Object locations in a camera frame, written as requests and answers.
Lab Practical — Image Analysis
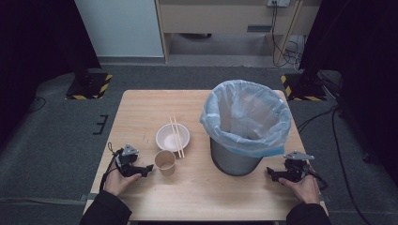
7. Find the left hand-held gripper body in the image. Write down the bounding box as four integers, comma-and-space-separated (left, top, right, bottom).
115, 143, 141, 178

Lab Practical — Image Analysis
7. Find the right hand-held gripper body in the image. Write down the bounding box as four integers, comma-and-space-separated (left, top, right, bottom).
282, 150, 315, 184

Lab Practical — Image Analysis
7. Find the person's right hand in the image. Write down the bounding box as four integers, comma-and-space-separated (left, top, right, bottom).
277, 172, 321, 205

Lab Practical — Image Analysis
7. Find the person's left hand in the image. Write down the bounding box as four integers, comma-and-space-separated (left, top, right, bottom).
103, 168, 143, 197

